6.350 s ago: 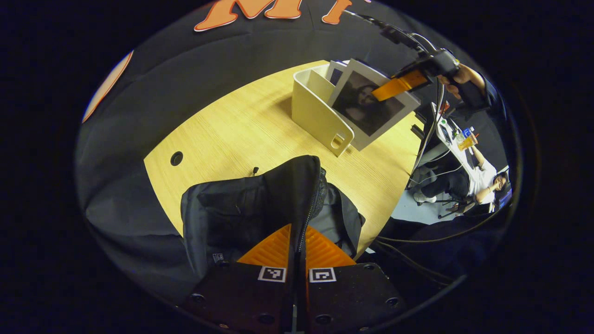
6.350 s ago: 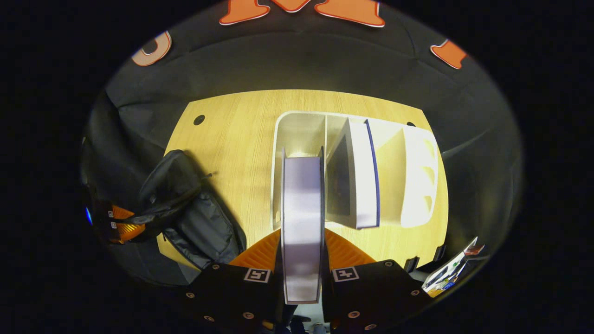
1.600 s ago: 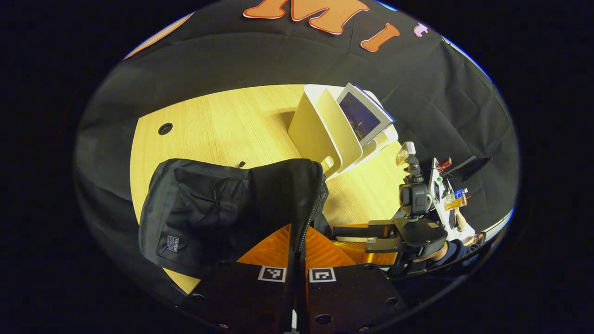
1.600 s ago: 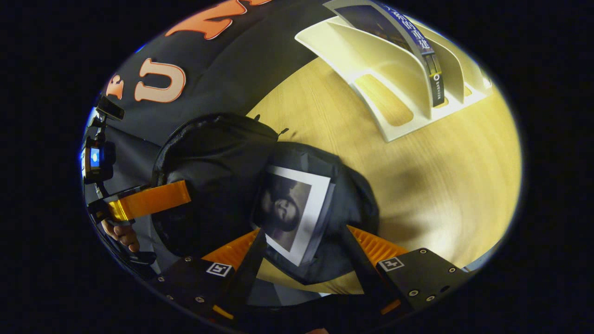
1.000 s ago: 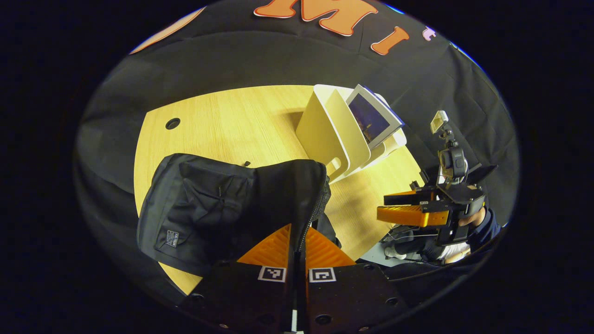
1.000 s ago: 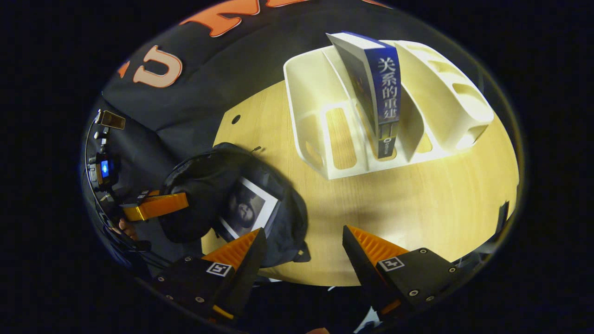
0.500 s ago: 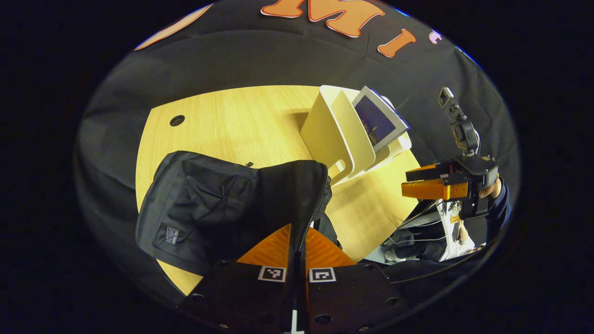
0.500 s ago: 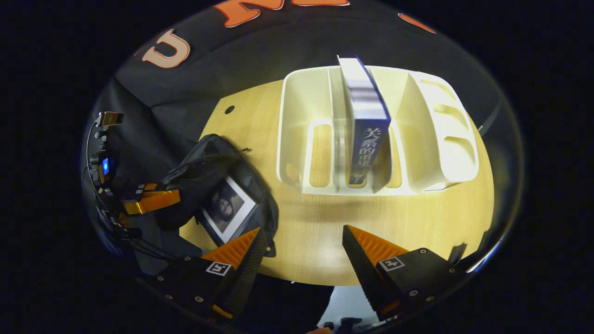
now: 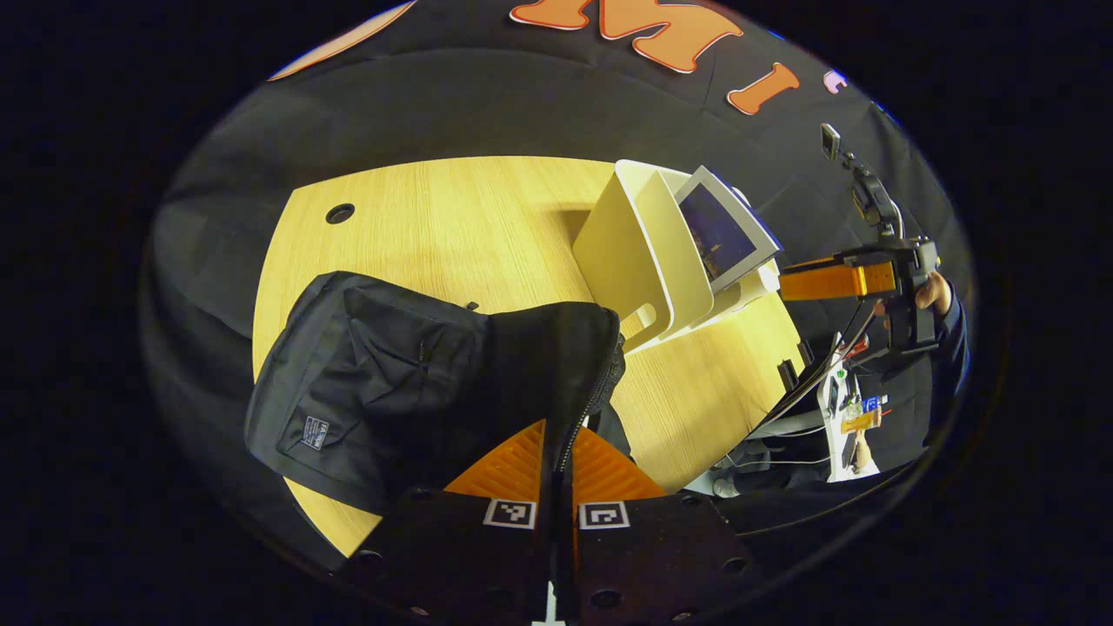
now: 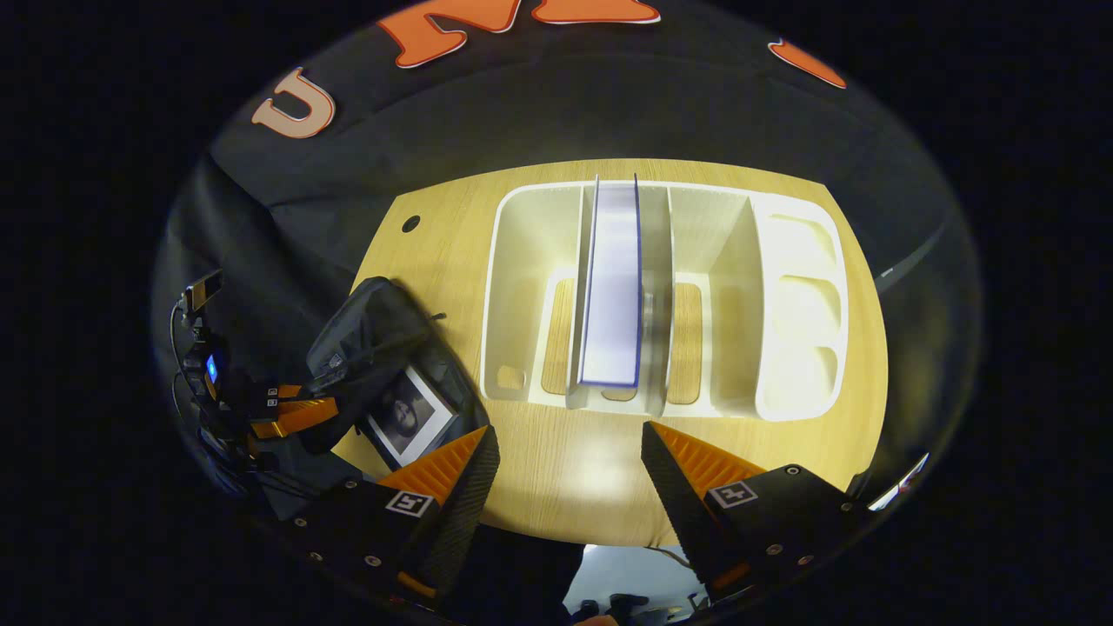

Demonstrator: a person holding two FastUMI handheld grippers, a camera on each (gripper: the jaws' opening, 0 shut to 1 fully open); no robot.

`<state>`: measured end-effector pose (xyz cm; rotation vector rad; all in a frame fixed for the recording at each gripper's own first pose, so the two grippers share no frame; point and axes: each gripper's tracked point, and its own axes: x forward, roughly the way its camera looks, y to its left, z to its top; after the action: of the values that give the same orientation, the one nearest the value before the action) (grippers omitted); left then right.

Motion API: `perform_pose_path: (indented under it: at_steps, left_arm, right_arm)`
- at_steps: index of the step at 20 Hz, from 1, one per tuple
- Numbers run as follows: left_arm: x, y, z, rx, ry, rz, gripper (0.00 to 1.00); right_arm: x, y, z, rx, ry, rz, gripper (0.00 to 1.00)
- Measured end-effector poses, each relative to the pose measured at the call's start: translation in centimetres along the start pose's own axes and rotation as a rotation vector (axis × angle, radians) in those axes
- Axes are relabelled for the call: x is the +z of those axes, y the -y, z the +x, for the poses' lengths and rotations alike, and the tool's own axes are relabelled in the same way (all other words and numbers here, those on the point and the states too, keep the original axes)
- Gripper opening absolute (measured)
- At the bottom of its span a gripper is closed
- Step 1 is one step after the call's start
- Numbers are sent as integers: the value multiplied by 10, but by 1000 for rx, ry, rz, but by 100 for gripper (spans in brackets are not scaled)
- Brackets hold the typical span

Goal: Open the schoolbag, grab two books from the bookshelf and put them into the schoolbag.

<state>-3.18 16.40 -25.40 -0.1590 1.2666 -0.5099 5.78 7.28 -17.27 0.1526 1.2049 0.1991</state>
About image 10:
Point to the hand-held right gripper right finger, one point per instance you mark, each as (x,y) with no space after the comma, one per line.
(683,513)

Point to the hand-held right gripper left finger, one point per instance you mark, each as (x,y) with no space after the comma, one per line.
(465,513)

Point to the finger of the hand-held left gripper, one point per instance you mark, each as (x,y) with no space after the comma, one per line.
(300,419)
(287,393)

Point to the black schoolbag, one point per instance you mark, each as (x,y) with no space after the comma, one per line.
(365,330)

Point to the portrait cover book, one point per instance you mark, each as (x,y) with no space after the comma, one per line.
(404,417)

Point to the white bookshelf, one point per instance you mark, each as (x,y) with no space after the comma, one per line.
(800,348)

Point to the blue-edged book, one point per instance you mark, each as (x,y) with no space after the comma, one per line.
(613,296)

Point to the person's dark clothing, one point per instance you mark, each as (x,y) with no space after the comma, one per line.
(522,574)

